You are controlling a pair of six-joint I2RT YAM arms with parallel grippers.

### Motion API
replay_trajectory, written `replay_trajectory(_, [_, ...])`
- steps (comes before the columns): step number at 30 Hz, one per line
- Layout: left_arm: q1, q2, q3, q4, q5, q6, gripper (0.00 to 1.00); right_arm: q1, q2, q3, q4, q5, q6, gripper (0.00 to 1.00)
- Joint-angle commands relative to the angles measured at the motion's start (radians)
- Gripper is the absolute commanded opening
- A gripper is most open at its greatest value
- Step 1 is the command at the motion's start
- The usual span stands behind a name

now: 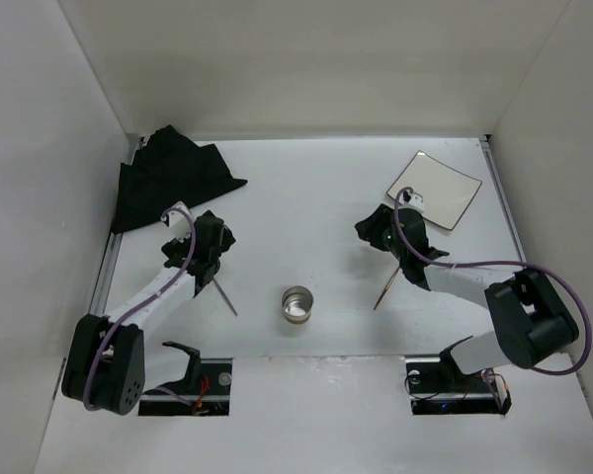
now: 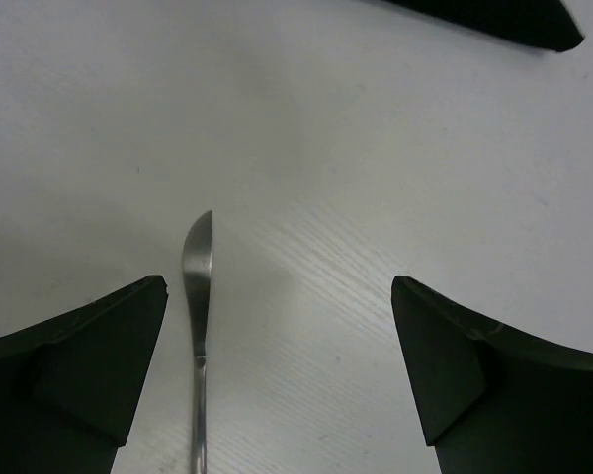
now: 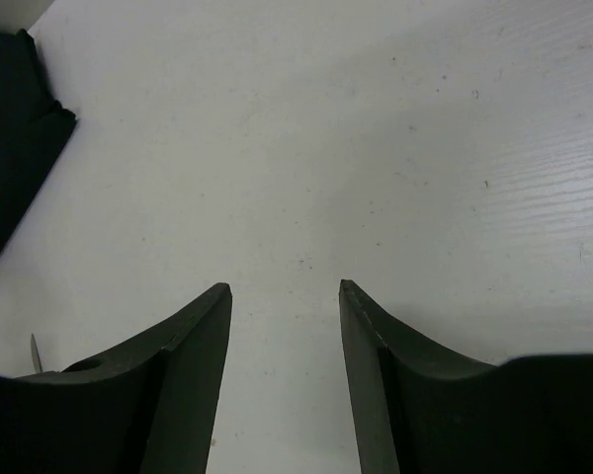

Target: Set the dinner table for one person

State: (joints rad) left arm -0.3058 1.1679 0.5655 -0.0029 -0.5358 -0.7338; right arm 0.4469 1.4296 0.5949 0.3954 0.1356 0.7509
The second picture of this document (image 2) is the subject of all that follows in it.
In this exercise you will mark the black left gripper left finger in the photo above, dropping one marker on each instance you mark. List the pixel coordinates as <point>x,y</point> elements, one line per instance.
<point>70,385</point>

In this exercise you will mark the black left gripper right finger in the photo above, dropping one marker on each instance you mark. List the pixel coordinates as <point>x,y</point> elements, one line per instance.
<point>491,398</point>

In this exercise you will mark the black cloth placemat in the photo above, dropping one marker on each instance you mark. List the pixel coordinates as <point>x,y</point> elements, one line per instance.
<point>542,24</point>

